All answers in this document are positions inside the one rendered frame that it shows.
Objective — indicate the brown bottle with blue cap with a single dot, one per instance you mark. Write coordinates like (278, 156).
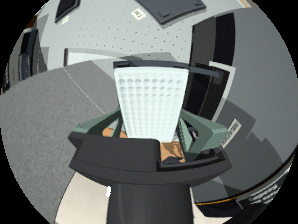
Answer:
(31, 23)

